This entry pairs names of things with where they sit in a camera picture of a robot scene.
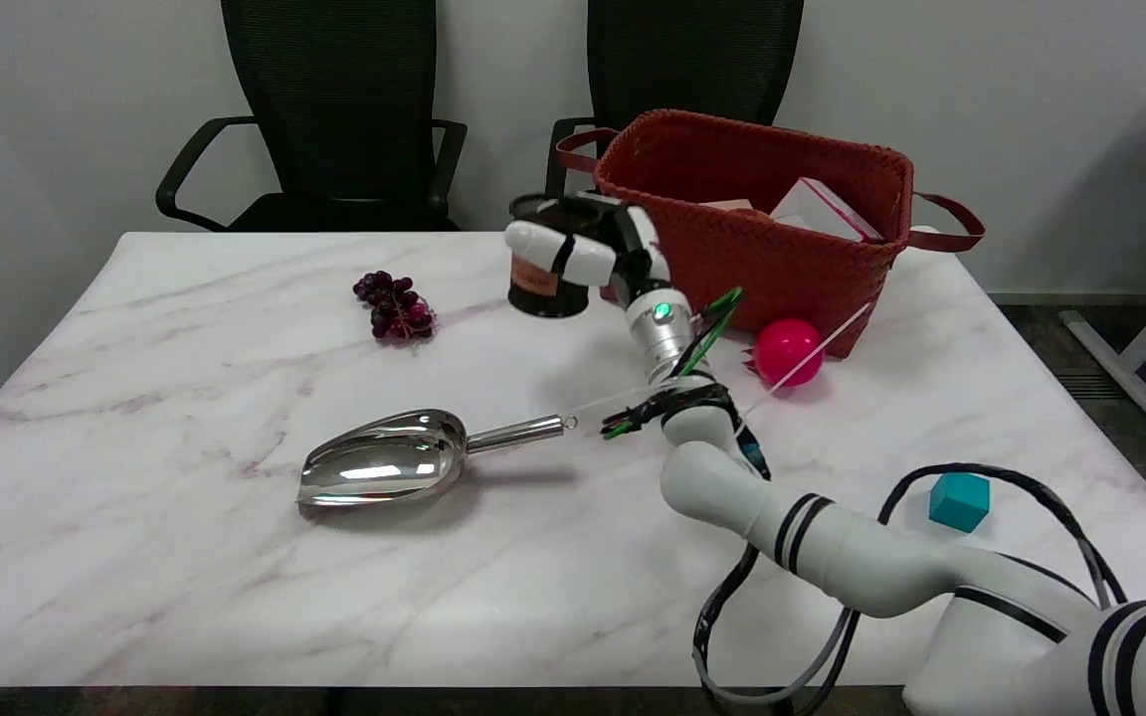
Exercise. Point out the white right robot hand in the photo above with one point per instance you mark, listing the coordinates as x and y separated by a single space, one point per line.
593 249

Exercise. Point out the white thin stick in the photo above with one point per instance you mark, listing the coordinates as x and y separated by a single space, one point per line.
812 348

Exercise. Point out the pink ball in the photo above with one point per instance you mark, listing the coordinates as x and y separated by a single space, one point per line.
789 351

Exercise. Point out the black mesh office chair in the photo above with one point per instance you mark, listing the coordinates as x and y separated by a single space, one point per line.
324 119
682 70

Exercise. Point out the white desk leg frame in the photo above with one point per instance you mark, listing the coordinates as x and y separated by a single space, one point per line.
1145 348

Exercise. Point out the silver metal scoop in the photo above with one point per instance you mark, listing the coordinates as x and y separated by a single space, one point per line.
384 467

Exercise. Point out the black pen container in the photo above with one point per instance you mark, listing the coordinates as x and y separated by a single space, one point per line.
539 285

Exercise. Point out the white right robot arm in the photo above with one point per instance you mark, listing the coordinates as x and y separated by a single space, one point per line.
832 542

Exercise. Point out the red woven basket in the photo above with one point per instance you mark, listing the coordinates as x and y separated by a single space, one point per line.
762 214

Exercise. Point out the purple grape bunch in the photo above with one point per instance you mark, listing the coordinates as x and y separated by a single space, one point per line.
395 307

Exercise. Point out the teal cube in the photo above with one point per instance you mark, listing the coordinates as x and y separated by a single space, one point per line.
959 500

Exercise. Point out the white box with red trim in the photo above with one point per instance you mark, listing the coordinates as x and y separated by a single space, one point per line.
822 211

